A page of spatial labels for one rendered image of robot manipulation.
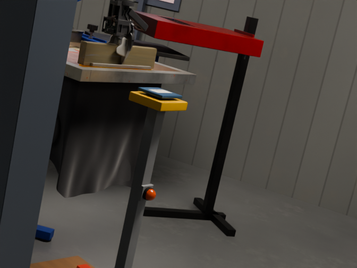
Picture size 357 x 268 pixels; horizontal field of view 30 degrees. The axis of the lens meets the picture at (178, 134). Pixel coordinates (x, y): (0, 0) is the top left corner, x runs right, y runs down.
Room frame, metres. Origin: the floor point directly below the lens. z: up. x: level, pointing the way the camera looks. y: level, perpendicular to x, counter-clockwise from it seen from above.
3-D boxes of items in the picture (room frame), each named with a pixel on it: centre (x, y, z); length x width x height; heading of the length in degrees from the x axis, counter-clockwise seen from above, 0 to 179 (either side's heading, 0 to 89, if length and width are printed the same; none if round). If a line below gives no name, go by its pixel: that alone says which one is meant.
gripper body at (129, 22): (2.27, 0.28, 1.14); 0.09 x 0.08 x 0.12; 144
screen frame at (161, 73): (2.43, 0.47, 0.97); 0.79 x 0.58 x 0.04; 54
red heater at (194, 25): (3.64, 0.04, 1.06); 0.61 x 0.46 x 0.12; 114
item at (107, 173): (2.26, 0.23, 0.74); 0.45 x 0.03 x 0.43; 144
